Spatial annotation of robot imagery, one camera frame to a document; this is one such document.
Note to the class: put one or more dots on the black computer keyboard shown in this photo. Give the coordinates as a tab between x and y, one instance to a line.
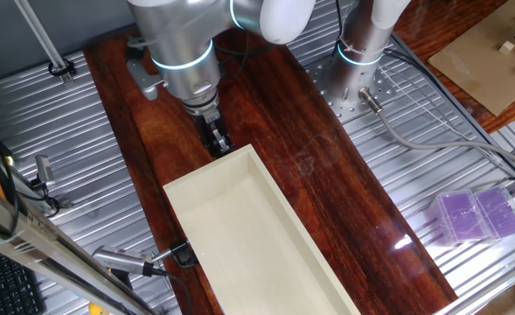
3	284

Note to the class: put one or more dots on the beige rectangular sink box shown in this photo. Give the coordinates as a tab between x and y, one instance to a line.
248	245

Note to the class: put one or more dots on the small silver ribbed camera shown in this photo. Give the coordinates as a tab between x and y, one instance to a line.
46	168

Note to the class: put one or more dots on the black pole clamp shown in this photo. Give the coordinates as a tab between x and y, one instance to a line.
62	67

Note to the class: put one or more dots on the glossy red-brown wooden board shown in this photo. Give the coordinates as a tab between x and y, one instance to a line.
327	184

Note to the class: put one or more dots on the clear box purple contents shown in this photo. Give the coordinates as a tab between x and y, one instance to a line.
460	216
499	212

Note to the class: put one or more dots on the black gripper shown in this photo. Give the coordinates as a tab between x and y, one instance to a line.
206	122

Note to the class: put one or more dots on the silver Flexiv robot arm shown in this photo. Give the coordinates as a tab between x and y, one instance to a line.
183	35

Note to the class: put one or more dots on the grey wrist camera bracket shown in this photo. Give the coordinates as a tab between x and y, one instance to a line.
145	81

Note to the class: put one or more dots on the brown cardboard sheet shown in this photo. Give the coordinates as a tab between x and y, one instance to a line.
475	65

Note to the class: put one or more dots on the small wooden block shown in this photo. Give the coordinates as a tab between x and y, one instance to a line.
506	48

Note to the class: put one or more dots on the black square clamp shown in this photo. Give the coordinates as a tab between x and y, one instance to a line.
183	254

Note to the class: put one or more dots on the aluminium frame rail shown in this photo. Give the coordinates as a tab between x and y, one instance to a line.
43	245

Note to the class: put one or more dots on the silver slanted metal pole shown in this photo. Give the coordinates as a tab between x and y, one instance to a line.
43	39

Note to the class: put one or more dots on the perforated silver base plate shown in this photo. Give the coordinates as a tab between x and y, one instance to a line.
327	96

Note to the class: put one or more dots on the yellow orange turtle toy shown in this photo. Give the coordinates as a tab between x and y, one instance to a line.
97	310

